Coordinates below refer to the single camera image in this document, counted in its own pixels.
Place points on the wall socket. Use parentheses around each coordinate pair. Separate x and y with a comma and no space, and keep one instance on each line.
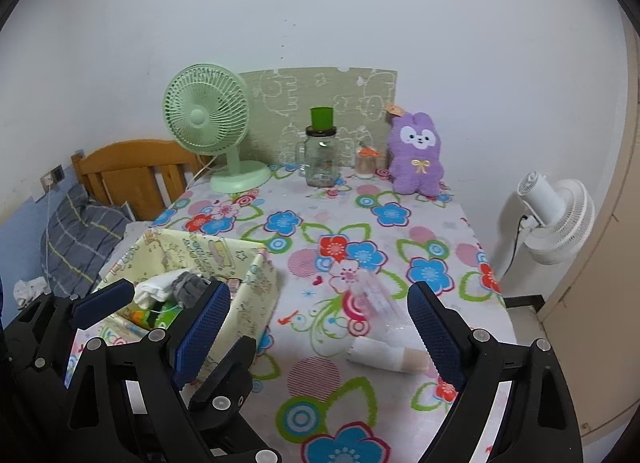
(52,177)

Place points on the blue bed sheet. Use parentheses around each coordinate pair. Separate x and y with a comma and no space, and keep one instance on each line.
(20,243)

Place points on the beige wardrobe door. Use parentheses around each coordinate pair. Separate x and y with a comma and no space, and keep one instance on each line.
(615,293)

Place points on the green small box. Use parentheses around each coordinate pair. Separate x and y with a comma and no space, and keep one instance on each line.
(163,317)

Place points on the green plastic cup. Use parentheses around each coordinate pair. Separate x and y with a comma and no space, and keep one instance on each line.
(322,118)

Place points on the glass mug jar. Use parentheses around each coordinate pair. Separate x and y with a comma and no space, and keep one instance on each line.
(322,163)

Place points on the purple bunny plush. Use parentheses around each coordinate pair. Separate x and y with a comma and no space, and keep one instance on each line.
(417,168)

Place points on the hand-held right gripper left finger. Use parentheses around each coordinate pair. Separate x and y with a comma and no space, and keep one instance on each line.
(202,338)

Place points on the clear plastic bag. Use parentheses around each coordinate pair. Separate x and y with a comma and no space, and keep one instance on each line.
(372,298)

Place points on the white crumpled cloth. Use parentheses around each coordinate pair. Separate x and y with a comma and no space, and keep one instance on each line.
(29,290)

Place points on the yellow cartoon print storage box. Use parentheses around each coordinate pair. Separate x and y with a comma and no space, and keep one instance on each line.
(252,293)

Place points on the orange packet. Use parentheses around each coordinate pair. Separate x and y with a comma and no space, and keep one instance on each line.
(136,316)

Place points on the green desk fan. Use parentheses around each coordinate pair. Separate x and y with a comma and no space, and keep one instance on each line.
(205,115)

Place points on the cotton swab jar orange lid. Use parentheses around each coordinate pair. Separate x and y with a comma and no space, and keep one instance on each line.
(365,166)

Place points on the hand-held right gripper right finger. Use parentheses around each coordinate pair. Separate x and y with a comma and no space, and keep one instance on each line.
(434,338)

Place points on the grey socks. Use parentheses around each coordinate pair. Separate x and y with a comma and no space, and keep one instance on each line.
(189,288)

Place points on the white and beige cloth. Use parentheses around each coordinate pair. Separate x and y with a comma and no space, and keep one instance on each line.
(387,355)

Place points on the white standing fan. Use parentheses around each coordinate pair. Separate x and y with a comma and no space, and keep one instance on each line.
(560,223)

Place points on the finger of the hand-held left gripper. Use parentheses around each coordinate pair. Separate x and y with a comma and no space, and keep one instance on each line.
(102,303)
(240,363)

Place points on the green cartoon print board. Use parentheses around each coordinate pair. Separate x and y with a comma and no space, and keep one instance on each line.
(325,88)

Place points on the grey plaid pillow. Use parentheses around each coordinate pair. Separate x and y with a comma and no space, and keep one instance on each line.
(80,233)

